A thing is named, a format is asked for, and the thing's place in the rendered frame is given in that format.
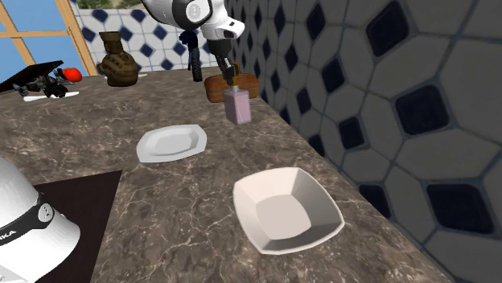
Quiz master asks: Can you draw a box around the wooden framed window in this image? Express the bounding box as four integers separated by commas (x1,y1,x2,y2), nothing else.
0,0,100,85

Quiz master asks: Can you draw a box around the black flat panel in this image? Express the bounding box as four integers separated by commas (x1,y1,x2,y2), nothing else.
0,59,65,94

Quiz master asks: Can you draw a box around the pink bottle with gold cap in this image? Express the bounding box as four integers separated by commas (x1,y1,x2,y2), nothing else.
222,84,253,126

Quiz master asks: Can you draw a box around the dark blue kitchen tool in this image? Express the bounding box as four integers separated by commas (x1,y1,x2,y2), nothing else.
179,30,204,84

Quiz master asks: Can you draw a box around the white flat plate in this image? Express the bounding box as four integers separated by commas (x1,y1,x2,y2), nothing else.
135,123,208,164

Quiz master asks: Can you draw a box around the brown ceramic vase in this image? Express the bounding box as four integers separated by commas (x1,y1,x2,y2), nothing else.
97,31,139,88

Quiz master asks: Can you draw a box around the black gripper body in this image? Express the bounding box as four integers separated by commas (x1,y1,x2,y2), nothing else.
205,38,235,64

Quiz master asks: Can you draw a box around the brown bread loaf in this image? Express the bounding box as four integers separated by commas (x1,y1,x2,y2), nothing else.
203,72,260,104

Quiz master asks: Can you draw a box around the red tomato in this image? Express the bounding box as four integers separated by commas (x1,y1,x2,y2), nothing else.
61,67,84,84

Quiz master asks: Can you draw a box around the white square bowl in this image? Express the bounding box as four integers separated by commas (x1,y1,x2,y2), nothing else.
232,166,347,256

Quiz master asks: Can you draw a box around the small white plate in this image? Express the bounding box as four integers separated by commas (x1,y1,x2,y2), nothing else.
23,90,80,103

